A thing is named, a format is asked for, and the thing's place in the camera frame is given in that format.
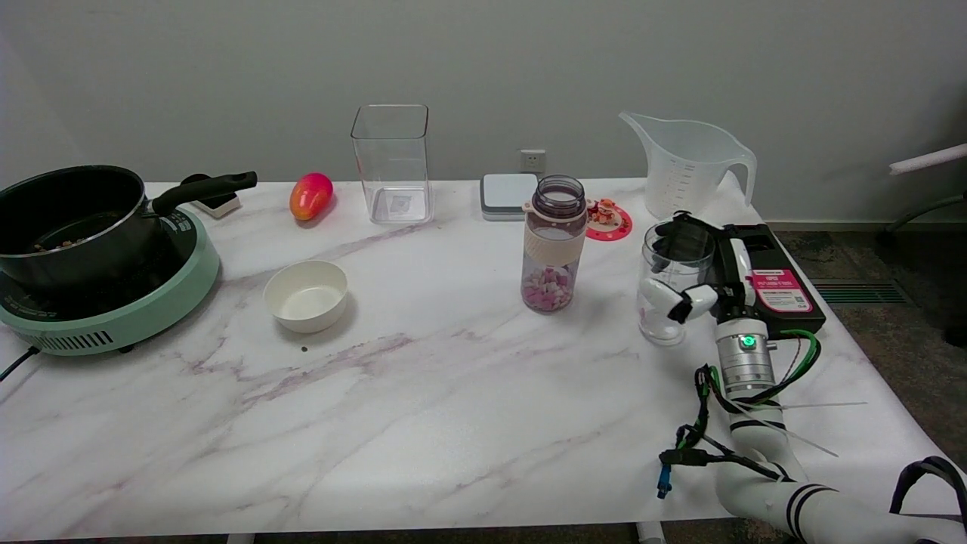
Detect white round bowl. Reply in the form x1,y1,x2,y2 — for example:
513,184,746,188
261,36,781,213
263,260,350,334

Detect black box with pink label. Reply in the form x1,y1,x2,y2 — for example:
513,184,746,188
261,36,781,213
718,223,827,339

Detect black cooker power cord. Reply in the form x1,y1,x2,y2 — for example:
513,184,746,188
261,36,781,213
0,346,39,383

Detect red orange mango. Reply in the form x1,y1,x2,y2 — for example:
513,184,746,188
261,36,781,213
289,172,335,221

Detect floor vent grille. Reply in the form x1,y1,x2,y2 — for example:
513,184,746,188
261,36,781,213
810,278,912,307

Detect large translucent measuring jug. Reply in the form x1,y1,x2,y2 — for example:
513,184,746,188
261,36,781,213
619,112,758,222

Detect white pipe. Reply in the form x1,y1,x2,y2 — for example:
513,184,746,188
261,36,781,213
889,142,967,176

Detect clear bottle with pink candies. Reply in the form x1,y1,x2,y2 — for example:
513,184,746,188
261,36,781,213
521,175,589,314

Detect small clear measuring cup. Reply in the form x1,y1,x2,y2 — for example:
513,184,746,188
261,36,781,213
637,221,717,348

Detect black saucepan with handle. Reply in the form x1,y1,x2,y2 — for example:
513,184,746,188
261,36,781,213
0,165,258,292

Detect clear square plastic container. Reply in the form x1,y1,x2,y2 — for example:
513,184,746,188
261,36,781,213
351,104,434,225

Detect white zip tie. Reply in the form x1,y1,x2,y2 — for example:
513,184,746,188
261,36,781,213
729,399,870,459

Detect green cable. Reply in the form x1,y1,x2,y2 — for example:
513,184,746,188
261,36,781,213
706,329,823,415

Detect mint green induction cooker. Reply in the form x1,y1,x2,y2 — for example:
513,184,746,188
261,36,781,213
0,206,221,357

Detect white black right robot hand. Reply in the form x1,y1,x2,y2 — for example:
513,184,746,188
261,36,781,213
638,212,768,326

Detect black cable loop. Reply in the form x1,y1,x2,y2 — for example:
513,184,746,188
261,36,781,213
889,456,967,524

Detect black cable with blue plug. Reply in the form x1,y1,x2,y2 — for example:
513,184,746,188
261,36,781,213
655,364,796,500

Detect white square kitchen scale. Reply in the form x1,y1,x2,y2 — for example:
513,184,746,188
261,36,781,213
480,173,539,222

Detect red round coaster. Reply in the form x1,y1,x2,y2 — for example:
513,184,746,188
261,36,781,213
585,199,633,242

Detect small white black device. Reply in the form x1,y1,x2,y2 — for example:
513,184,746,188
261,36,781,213
180,174,243,220

